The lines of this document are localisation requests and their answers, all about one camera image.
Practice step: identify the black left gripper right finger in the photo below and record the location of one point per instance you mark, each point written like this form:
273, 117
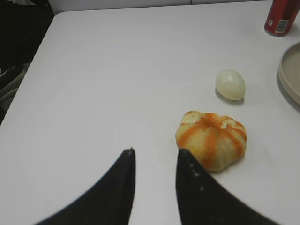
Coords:
203, 201

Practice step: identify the white egg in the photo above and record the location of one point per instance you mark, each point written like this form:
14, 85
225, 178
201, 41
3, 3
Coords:
230, 84

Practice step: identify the orange striped peeled orange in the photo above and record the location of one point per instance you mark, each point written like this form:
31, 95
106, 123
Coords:
215, 140

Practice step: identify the red soda can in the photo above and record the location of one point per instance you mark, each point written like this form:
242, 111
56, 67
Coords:
281, 16

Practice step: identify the beige plate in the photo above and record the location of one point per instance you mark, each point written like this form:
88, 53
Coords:
289, 72

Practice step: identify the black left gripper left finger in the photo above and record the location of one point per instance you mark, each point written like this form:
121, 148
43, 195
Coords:
108, 202

